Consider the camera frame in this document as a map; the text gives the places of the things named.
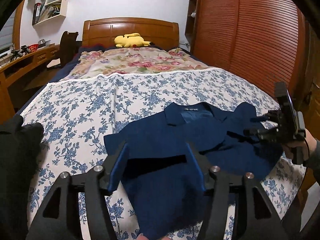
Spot red basket on desk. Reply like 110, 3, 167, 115
28, 44, 39, 53

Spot bare right hand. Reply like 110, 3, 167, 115
283, 129, 319, 170

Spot wooden bed headboard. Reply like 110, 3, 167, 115
82, 17, 180, 50

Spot yellow plush toy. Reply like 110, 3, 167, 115
114, 33, 151, 48

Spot wooden desk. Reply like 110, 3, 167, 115
0, 45, 59, 123

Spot pink floral beige blanket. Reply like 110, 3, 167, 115
61, 47, 209, 81

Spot black gloved left hand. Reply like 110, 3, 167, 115
1, 115, 44, 239

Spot navy blue suit jacket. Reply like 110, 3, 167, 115
104, 102, 283, 239

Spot white wall shelf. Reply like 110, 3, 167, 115
28, 0, 68, 26

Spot blue floral white bedsheet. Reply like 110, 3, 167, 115
21, 68, 306, 239

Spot grey window blind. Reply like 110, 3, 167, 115
0, 10, 16, 51

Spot wooden louvered wardrobe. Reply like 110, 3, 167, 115
185, 0, 310, 106

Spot dark wooden chair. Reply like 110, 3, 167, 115
47, 31, 82, 68

